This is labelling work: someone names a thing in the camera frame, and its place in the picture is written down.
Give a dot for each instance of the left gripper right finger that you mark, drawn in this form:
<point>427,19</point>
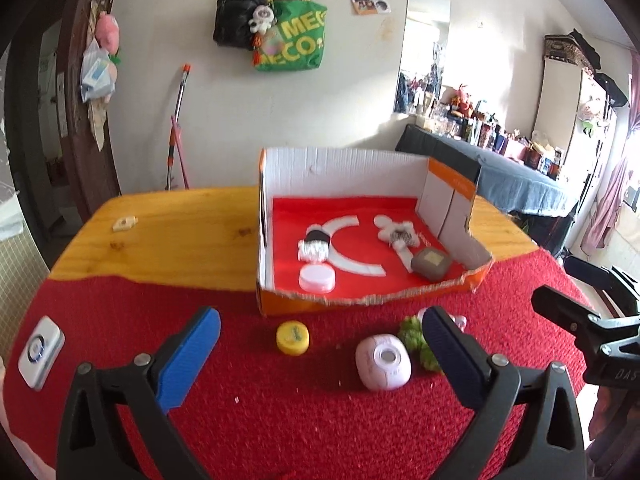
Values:
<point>549,442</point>

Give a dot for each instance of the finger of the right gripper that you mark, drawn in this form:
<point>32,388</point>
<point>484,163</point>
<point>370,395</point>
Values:
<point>617,288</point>
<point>592,333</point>

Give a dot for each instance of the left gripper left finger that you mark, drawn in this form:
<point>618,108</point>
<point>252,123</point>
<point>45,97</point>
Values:
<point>93,444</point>

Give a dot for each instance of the white doorbell device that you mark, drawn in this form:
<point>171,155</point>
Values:
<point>40,352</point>

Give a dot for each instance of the grey rounded case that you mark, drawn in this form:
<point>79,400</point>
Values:
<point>431,263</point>

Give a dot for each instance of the green plush keychain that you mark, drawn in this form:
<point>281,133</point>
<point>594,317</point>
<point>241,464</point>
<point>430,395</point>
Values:
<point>411,335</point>

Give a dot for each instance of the white fluffy plush toy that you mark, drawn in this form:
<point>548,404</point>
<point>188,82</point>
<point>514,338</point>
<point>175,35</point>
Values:
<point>399,235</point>

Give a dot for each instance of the pink toy camera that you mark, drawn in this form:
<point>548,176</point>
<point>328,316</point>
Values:
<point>383,363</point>

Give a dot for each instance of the yellow round lid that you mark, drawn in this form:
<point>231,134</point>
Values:
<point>293,338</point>

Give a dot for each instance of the black white doll figure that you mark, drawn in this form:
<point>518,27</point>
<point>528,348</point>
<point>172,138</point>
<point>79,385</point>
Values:
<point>315,246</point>

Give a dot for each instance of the grey cloth covered desk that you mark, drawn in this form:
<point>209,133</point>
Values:
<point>509,186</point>

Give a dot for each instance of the white wardrobe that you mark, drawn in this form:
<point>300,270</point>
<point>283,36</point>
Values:
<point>571,124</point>

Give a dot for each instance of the red knitted mat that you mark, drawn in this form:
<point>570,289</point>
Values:
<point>253,412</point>

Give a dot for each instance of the small beige tag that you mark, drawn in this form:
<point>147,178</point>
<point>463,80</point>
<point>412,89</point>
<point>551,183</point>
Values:
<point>124,224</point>

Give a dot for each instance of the orange white cardboard box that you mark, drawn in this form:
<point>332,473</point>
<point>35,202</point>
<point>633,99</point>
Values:
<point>351,193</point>

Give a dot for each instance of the dark wooden door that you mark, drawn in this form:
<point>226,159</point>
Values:
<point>56,80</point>

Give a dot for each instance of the plastic bag on door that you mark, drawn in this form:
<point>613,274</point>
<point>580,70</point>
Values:
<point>95,81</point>

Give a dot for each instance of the green tote bag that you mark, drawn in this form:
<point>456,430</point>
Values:
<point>289,36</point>

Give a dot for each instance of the orange tipped mop stick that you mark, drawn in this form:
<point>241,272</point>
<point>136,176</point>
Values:
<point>175,149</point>

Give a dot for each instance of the pink plush on door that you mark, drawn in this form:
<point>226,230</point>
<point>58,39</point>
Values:
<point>107,36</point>

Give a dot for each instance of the black backpack on wall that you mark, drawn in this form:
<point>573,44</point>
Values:
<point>232,23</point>

